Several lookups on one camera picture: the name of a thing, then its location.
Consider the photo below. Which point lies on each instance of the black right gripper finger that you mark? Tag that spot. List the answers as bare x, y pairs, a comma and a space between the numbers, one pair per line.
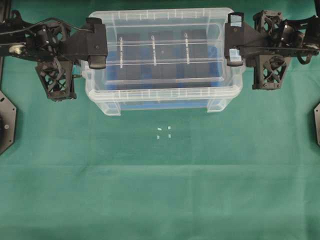
234, 59
236, 19

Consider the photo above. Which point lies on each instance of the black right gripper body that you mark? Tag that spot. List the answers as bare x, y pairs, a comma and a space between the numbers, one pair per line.
236, 37

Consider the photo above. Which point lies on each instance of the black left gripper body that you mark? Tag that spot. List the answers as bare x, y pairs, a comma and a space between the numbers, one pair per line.
89, 45

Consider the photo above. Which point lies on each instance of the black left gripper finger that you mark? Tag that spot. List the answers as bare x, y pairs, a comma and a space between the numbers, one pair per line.
93, 21
97, 62

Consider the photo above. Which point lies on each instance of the clear plastic box lid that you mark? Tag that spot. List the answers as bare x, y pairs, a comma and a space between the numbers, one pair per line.
163, 52

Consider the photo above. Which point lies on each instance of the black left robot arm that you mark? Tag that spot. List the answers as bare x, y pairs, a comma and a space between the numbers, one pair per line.
53, 38

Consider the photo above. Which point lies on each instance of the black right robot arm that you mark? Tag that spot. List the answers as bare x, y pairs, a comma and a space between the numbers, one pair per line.
271, 35

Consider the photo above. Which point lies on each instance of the clear plastic storage box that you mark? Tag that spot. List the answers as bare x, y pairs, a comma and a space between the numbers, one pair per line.
163, 102

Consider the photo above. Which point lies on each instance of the blue foam insert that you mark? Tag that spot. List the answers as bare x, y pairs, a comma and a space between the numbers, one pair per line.
146, 97

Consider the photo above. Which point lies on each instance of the green table cloth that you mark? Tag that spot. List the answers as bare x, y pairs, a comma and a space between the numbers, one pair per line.
250, 172

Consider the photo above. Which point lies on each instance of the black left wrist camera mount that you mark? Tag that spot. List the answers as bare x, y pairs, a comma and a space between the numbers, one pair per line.
57, 79

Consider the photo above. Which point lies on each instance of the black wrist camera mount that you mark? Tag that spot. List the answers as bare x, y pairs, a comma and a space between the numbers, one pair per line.
57, 79
269, 71

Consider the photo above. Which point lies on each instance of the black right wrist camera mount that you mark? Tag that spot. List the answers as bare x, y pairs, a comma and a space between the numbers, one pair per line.
269, 71

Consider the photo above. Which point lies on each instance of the left black camera box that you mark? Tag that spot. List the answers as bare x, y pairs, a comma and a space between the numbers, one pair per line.
129, 53

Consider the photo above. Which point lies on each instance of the black camera box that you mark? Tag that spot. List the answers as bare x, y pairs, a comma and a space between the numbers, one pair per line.
129, 53
195, 51
163, 70

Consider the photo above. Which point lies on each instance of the right black camera box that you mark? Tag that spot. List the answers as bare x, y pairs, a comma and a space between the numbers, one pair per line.
195, 51

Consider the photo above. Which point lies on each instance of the middle black camera box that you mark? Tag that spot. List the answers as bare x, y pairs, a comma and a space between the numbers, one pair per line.
163, 70

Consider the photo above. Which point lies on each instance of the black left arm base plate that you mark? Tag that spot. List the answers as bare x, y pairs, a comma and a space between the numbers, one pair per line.
8, 115

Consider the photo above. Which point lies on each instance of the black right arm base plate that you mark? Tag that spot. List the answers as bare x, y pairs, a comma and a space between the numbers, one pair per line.
316, 112

